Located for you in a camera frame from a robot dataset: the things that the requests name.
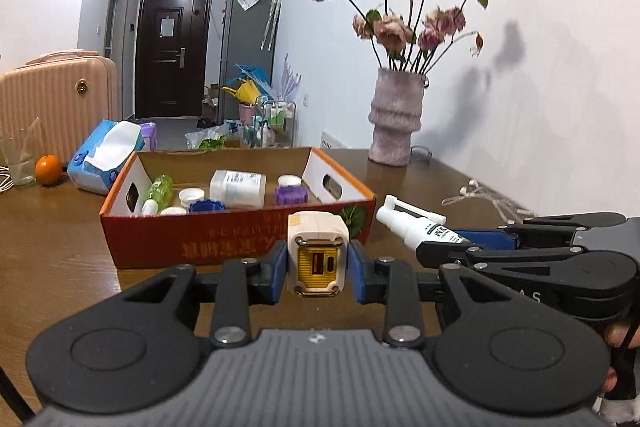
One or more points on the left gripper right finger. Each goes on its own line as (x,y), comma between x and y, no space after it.
(394,284)

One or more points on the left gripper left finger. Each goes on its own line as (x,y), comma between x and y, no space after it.
(239,285)

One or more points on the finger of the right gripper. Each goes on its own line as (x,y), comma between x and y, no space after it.
(433,255)
(540,232)

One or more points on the beige yellow small device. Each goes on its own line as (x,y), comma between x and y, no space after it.
(317,244)

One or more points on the large white bottle cap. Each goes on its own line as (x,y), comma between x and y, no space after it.
(174,211)

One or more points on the green transparent tube bottle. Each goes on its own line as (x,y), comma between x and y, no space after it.
(158,196)

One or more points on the person right hand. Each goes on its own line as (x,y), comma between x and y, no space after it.
(615,336)

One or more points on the red cardboard box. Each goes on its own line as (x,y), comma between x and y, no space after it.
(290,179)

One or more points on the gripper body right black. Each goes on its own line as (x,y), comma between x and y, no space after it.
(597,287)

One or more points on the blue bottle cap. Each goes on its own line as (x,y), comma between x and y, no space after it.
(206,205)

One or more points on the white pill bottle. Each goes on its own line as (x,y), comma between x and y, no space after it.
(238,189)

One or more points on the purple bottle cap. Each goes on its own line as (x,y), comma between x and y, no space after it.
(291,195)

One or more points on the small white cap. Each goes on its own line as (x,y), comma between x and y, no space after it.
(191,195)

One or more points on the pink textured vase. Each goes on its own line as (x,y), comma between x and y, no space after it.
(396,111)

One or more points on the storage cart with bottles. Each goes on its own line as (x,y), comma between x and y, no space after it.
(268,123)

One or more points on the purple small container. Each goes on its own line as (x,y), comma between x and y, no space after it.
(149,135)

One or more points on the blue wet wipes pack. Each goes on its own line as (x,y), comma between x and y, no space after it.
(98,161)

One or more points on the yellow blue bags pile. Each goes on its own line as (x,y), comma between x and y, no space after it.
(250,86)

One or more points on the dried pink roses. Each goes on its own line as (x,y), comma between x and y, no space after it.
(413,39)

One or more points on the orange fruit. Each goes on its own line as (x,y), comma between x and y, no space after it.
(48,170)

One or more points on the pink suitcase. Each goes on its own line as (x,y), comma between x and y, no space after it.
(64,95)

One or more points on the grey refrigerator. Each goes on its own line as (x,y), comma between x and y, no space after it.
(243,28)

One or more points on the clear drinking glass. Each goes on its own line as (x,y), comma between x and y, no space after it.
(18,151)

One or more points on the dark brown door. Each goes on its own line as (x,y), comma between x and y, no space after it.
(171,49)

